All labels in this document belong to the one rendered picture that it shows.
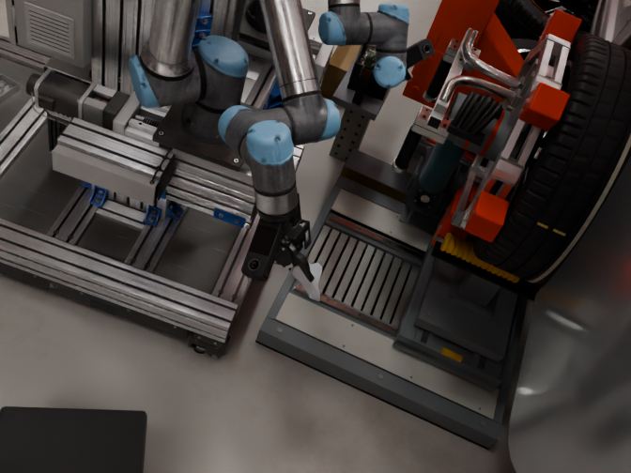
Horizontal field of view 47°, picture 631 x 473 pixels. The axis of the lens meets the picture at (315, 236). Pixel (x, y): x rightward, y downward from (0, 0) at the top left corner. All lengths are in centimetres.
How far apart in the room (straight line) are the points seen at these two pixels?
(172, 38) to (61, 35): 52
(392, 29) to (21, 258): 127
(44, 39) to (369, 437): 148
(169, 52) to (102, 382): 113
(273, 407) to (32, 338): 77
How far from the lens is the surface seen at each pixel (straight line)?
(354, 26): 175
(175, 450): 225
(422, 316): 238
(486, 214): 179
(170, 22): 152
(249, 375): 237
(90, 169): 186
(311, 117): 135
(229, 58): 168
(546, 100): 174
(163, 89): 164
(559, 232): 183
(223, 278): 227
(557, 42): 200
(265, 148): 120
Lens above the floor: 208
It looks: 49 degrees down
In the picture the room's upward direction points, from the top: 21 degrees clockwise
